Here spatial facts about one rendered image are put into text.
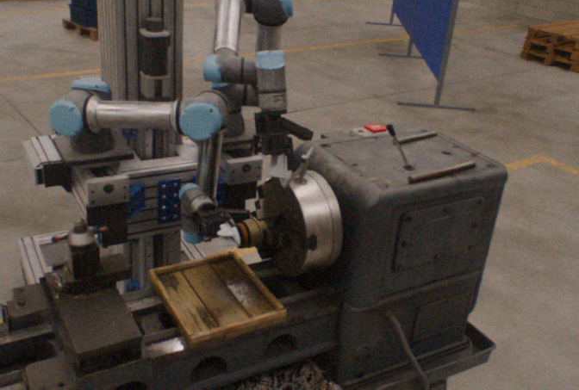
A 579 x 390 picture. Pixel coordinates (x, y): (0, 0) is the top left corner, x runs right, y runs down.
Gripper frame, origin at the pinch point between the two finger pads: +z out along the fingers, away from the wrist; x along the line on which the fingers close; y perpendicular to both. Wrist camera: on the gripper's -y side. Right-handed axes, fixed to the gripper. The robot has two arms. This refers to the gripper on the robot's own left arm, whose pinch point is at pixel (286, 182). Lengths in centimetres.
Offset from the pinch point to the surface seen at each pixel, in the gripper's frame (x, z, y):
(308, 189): -9.1, 5.3, -12.1
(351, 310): -7, 45, -23
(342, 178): -9.7, 3.9, -24.8
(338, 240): -4.0, 20.9, -18.2
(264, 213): -19.1, 12.4, -1.9
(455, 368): -7, 76, -65
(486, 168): 3, 6, -72
